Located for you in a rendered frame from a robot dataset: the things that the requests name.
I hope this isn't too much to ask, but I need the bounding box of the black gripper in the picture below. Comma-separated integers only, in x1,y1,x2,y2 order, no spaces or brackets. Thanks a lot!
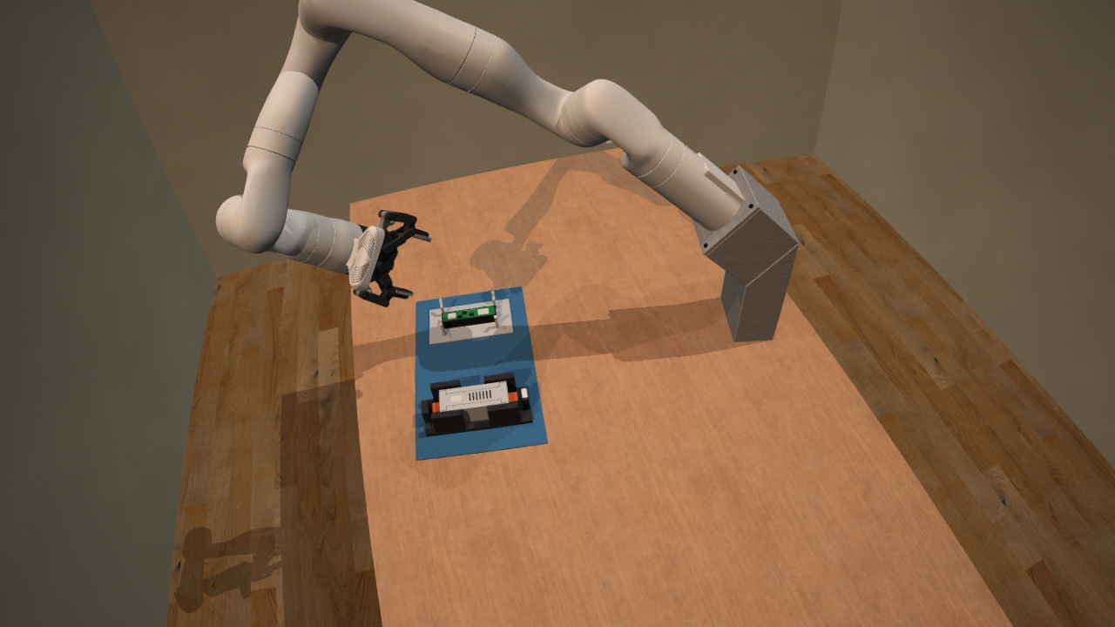
353,210,432,307

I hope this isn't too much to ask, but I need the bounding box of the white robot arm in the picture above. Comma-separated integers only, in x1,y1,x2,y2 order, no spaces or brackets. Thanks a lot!
216,0,745,291

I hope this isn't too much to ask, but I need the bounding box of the grey rectangular cover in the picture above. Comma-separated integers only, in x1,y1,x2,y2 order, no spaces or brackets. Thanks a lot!
439,382,510,422

